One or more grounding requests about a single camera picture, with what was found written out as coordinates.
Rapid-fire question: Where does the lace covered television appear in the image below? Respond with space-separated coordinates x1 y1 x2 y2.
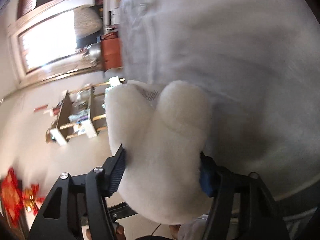
73 5 103 48

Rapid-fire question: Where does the person hand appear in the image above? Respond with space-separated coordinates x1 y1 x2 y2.
85 221 182 240

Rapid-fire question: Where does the black cable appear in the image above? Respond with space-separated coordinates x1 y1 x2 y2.
150 221 163 238

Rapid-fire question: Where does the metal kettle pot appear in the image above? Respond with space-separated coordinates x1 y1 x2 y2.
86 42 101 60

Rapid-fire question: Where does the wooden white shelf rack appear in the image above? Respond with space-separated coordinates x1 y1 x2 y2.
44 76 125 146

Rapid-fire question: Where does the red brown cabinet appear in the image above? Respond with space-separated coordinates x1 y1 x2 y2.
100 31 123 71

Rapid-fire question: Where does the red wall decoration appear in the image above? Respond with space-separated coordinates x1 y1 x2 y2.
1 167 45 228

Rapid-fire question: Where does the grey bed blanket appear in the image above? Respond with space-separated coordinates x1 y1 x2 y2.
119 0 319 197

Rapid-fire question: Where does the white plush toy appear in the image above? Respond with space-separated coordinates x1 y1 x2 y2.
105 81 212 224

